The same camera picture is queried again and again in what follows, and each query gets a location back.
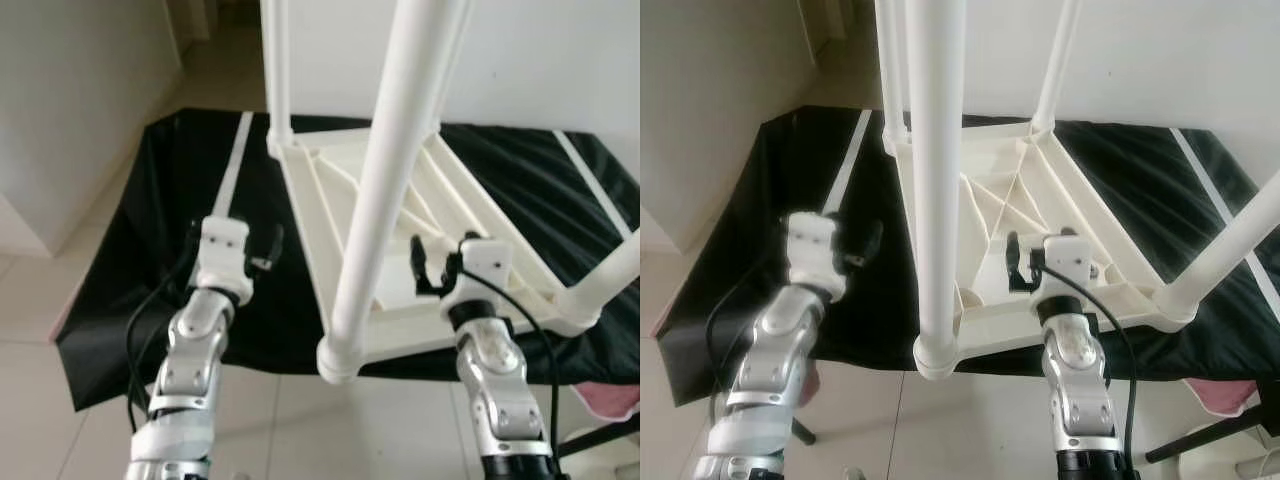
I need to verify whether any white plastic table top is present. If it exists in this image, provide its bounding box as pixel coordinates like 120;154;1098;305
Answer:
885;115;1196;383
268;125;601;385

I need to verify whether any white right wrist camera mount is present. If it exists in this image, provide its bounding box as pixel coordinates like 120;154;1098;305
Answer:
1035;232;1093;319
445;235;513;321

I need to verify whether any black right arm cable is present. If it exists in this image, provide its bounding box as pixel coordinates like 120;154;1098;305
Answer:
460;268;559;446
1040;265;1141;463

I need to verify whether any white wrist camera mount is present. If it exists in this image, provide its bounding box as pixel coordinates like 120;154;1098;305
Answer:
1035;232;1093;319
445;235;513;321
783;210;851;301
195;215;253;301

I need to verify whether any white round floor base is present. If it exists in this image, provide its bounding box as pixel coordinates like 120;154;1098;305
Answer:
565;432;641;480
1190;442;1280;480

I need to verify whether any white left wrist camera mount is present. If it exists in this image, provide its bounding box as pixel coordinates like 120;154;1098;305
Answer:
195;215;253;301
783;210;851;301

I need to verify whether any white plastic table leg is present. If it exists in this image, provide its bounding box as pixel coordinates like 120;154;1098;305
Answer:
903;0;969;383
1155;195;1280;333
260;0;295;159
1030;0;1083;136
430;0;477;136
555;232;641;337
317;0;473;385
874;0;911;157

